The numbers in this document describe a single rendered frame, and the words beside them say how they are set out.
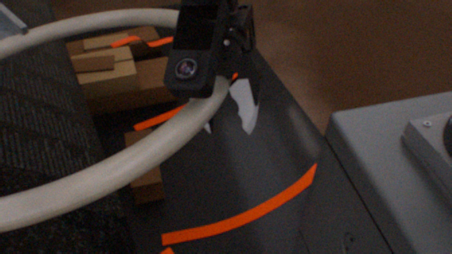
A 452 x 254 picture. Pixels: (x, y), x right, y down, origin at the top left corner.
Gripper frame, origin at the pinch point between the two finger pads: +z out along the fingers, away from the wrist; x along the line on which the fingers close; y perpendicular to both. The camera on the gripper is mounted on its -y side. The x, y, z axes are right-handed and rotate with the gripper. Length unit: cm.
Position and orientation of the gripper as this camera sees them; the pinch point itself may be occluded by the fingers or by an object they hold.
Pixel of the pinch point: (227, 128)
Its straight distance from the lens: 50.0
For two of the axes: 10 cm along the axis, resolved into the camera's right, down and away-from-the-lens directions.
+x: -9.6, -0.3, 2.7
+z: 1.5, 7.8, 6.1
